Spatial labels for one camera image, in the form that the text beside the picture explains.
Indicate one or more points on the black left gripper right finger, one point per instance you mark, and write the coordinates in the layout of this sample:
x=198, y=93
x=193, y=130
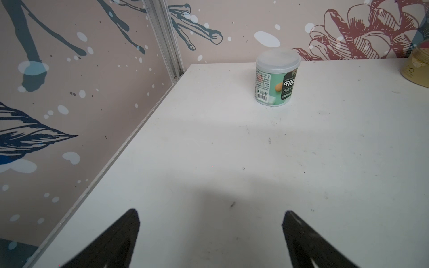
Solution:
x=307, y=248

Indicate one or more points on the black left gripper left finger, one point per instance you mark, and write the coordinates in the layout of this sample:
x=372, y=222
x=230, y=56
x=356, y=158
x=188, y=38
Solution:
x=113, y=248

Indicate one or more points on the small white jar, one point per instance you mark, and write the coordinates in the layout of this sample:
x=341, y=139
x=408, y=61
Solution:
x=276, y=71

